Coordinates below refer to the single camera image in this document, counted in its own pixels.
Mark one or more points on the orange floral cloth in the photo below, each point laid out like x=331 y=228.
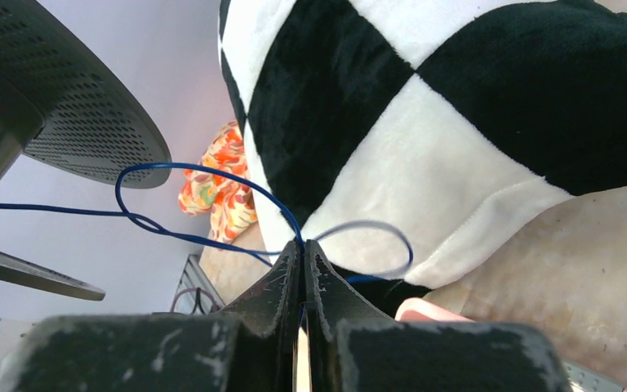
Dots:
x=229 y=203

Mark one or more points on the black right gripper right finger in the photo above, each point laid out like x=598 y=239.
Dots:
x=353 y=346

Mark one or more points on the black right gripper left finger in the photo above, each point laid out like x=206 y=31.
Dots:
x=250 y=345

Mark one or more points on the black and white checkered pillow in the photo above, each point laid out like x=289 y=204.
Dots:
x=458 y=122

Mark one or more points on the dark grey cable spool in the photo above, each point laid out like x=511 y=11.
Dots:
x=61 y=105

